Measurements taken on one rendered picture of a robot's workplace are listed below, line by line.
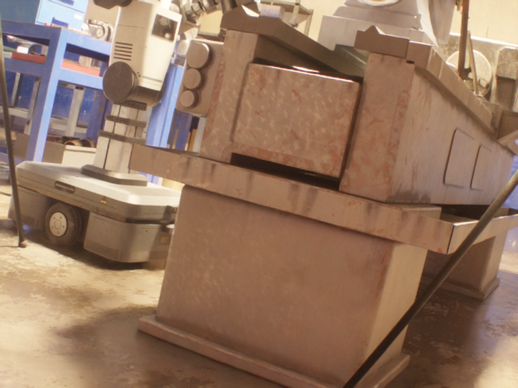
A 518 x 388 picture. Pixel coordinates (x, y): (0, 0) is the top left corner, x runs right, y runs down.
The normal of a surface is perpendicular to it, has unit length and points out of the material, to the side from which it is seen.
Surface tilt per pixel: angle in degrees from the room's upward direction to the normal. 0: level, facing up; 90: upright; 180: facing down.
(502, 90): 90
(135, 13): 90
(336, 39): 90
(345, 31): 90
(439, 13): 79
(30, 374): 0
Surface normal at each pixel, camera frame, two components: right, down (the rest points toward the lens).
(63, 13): 0.88, 0.23
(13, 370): 0.22, -0.97
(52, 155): -0.38, -0.01
